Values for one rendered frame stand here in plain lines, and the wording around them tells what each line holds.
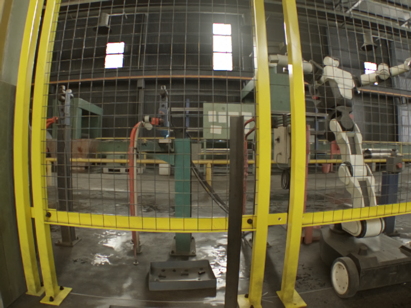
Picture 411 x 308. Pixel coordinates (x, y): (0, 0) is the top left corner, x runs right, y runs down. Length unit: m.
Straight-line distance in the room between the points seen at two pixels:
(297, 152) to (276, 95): 9.08
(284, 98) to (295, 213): 9.23
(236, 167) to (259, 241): 0.39
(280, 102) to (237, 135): 9.29
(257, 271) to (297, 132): 0.62
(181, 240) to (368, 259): 1.15
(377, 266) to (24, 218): 1.65
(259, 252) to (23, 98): 1.25
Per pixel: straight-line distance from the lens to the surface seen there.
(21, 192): 1.24
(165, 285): 1.32
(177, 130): 1.67
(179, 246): 1.74
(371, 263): 1.33
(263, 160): 1.00
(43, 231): 1.22
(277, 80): 10.27
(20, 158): 1.23
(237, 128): 0.82
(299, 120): 1.06
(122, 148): 10.22
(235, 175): 0.82
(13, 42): 1.49
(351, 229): 1.56
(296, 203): 1.08
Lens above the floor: 0.72
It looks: level
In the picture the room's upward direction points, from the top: straight up
